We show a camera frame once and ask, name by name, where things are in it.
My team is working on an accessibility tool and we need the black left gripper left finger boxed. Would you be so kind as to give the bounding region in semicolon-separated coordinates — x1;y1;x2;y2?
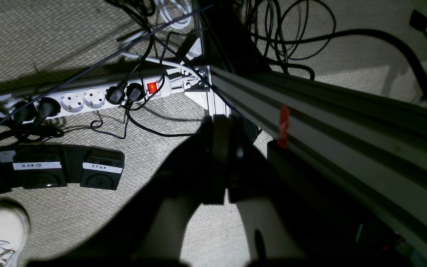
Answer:
56;118;214;267

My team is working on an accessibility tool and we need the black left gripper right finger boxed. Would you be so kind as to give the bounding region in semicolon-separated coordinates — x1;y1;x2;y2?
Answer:
221;116;330;267

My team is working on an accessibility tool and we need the black foot pedal stop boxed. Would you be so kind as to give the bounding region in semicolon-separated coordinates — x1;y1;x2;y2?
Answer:
80;149;125;191

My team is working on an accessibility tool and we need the black foot pedal zero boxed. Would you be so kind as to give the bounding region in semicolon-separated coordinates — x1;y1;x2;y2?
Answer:
12;147;67;189

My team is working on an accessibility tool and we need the white sneaker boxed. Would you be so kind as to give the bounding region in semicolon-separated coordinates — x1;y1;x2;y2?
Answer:
0;198;31;267

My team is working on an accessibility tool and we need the white power strip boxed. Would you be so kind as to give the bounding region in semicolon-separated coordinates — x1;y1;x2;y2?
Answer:
0;75;173;118

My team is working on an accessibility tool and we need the aluminium frame beam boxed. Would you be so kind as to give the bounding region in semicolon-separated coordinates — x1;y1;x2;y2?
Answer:
199;66;427;267

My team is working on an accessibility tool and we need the black thick cable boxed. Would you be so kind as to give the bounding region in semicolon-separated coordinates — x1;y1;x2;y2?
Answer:
258;29;427;141

